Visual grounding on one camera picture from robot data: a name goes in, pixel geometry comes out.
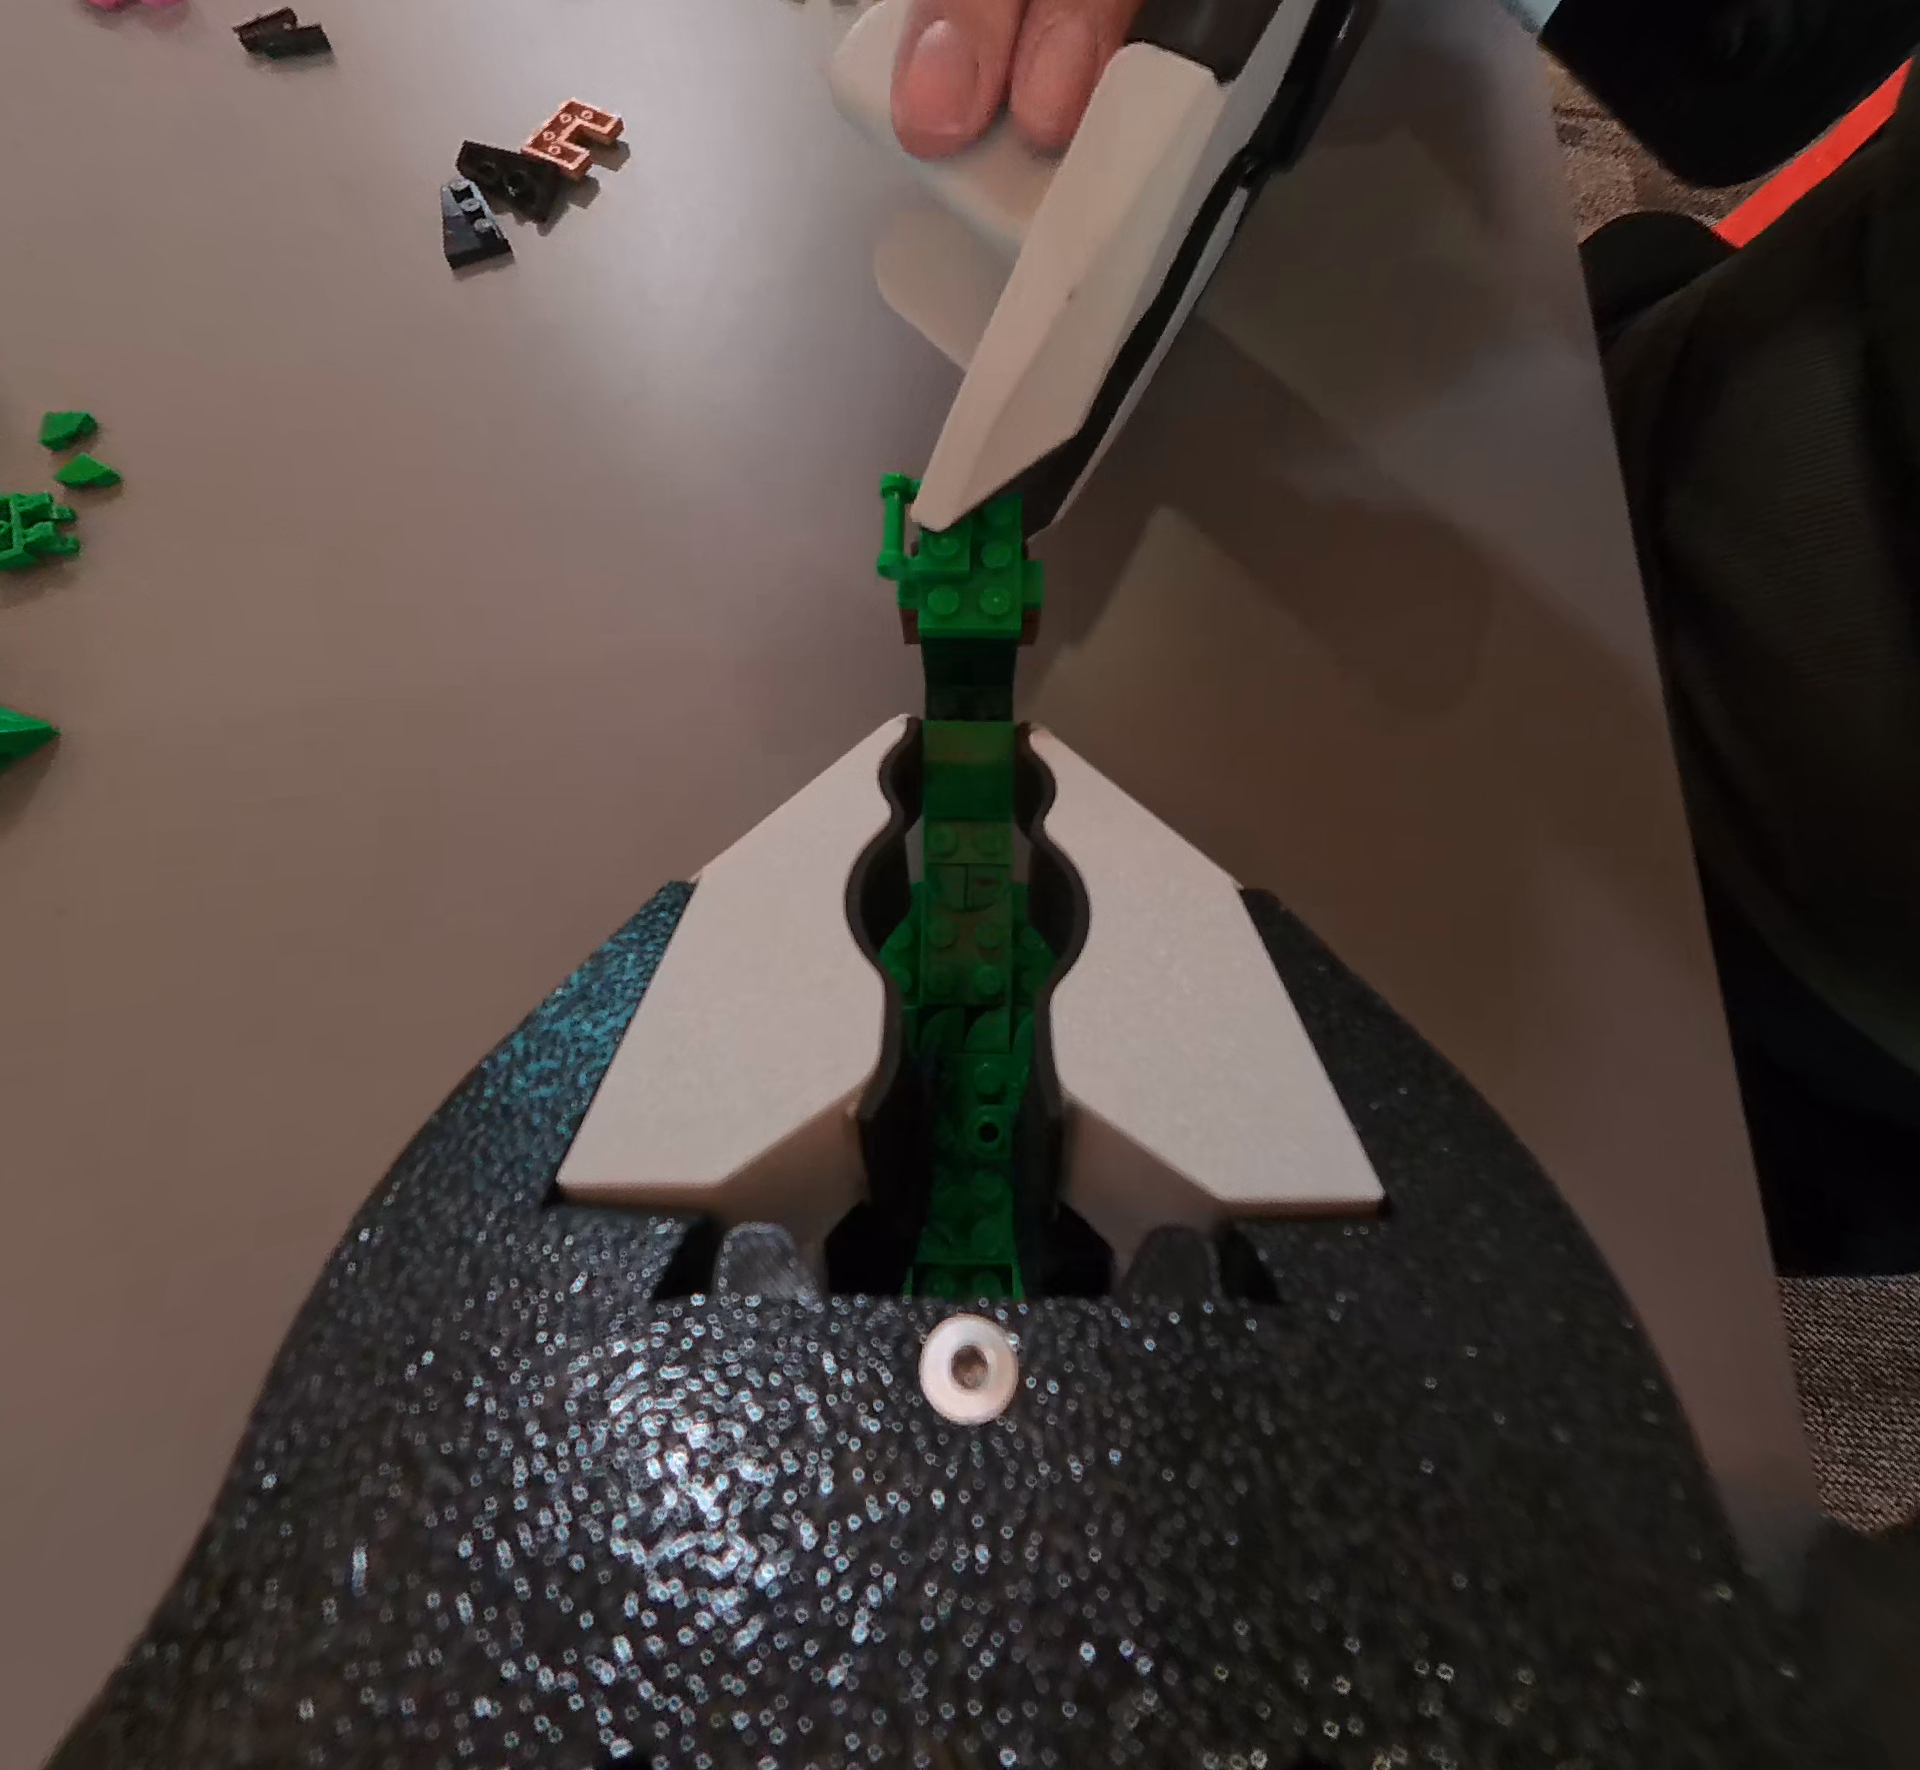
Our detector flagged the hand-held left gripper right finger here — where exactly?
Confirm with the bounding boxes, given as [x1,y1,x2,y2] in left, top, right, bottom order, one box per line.
[1024,720,1388,1268]

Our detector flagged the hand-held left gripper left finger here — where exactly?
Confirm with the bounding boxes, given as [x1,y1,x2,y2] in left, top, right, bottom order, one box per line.
[555,715,921,1262]

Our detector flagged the green brick model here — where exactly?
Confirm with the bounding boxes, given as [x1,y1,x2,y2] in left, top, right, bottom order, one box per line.
[877,470,1074,1302]

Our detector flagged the reddish brown studded plate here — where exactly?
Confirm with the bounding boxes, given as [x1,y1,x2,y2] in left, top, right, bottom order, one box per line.
[517,98,624,170]

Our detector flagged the black brick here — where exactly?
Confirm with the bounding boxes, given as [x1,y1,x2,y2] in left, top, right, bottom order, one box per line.
[457,135,573,218]

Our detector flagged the person's dark clothing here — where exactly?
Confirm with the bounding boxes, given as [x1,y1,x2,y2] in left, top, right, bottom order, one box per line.
[1582,53,1920,1277]

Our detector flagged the scattered green bricks group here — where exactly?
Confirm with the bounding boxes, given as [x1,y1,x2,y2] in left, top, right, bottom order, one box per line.
[0,409,123,770]

